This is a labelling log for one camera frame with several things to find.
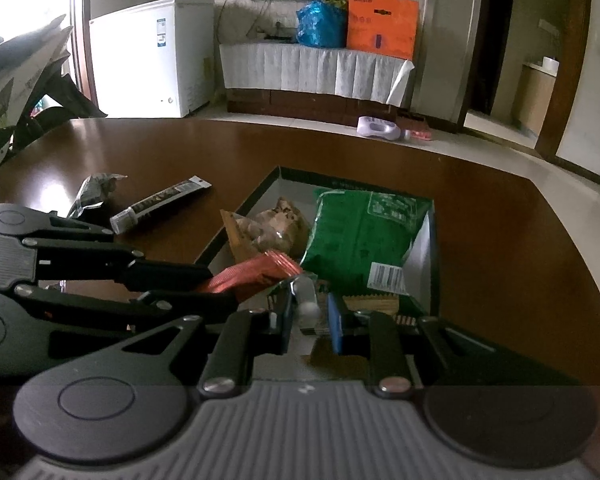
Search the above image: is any white patterned cabinet cloth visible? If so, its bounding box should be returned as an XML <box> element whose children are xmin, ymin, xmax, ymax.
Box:
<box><xmin>219</xmin><ymin>42</ymin><xmax>415</xmax><ymax>108</ymax></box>

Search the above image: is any tan patterned snack packet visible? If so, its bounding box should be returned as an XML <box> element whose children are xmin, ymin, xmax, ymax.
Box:
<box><xmin>342</xmin><ymin>294</ymin><xmax>426</xmax><ymax>328</ymax></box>

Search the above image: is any wooden kitchen cabinet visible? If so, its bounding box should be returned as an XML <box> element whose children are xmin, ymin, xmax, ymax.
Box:
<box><xmin>512</xmin><ymin>62</ymin><xmax>558</xmax><ymax>133</ymax></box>

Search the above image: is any purple plastic bottle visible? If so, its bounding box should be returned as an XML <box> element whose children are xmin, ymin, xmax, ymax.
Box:
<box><xmin>356</xmin><ymin>115</ymin><xmax>408</xmax><ymax>141</ymax></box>

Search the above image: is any silver dark snack packet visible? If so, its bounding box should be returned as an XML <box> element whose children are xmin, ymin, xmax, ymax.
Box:
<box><xmin>67</xmin><ymin>173</ymin><xmax>128</xmax><ymax>219</ymax></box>

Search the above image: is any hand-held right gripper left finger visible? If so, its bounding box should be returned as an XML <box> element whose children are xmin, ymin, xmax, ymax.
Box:
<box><xmin>116</xmin><ymin>304</ymin><xmax>296</xmax><ymax>397</ymax></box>

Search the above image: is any long black white snack stick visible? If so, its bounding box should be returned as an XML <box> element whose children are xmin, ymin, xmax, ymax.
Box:
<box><xmin>110</xmin><ymin>176</ymin><xmax>213</xmax><ymax>234</ymax></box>

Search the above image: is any orange cardboard box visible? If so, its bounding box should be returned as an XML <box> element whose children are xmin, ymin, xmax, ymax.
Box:
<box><xmin>346</xmin><ymin>0</ymin><xmax>420</xmax><ymax>61</ymax></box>

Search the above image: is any green snack packet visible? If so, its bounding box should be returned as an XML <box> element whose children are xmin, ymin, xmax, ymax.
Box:
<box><xmin>300</xmin><ymin>187</ymin><xmax>435</xmax><ymax>296</ymax></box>

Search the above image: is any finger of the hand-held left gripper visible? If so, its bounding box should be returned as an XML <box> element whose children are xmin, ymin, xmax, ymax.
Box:
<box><xmin>22</xmin><ymin>217</ymin><xmax>215</xmax><ymax>292</ymax></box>
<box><xmin>12</xmin><ymin>282</ymin><xmax>240</xmax><ymax>343</ymax></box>

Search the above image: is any white chest freezer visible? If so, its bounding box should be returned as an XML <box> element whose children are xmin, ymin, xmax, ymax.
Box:
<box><xmin>89</xmin><ymin>0</ymin><xmax>216</xmax><ymax>119</ymax></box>

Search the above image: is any white and black scooter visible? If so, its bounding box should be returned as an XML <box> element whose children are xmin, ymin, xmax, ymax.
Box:
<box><xmin>0</xmin><ymin>14</ymin><xmax>106</xmax><ymax>183</ymax></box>

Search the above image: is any blue plastic bag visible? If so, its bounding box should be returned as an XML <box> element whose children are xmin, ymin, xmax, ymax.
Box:
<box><xmin>296</xmin><ymin>0</ymin><xmax>350</xmax><ymax>50</ymax></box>

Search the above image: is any brown wooden door frame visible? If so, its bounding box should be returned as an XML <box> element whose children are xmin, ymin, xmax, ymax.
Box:
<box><xmin>462</xmin><ymin>0</ymin><xmax>593</xmax><ymax>158</ymax></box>

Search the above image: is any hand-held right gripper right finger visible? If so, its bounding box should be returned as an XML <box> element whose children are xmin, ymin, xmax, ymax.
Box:
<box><xmin>326</xmin><ymin>291</ymin><xmax>486</xmax><ymax>397</ymax></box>

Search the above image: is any orange snack packet brown label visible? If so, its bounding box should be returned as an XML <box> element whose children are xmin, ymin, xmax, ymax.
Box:
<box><xmin>195</xmin><ymin>251</ymin><xmax>301</xmax><ymax>306</ymax></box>

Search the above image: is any brown balcony door frame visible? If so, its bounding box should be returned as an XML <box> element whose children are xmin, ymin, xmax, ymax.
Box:
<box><xmin>70</xmin><ymin>0</ymin><xmax>98</xmax><ymax>106</ymax></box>

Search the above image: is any tan nut snack packet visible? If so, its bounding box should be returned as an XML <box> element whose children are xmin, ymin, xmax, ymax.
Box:
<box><xmin>220</xmin><ymin>196</ymin><xmax>311</xmax><ymax>263</ymax></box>

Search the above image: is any white cardboard box tray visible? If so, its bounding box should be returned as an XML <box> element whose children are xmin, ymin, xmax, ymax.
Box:
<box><xmin>195</xmin><ymin>165</ymin><xmax>440</xmax><ymax>331</ymax></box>

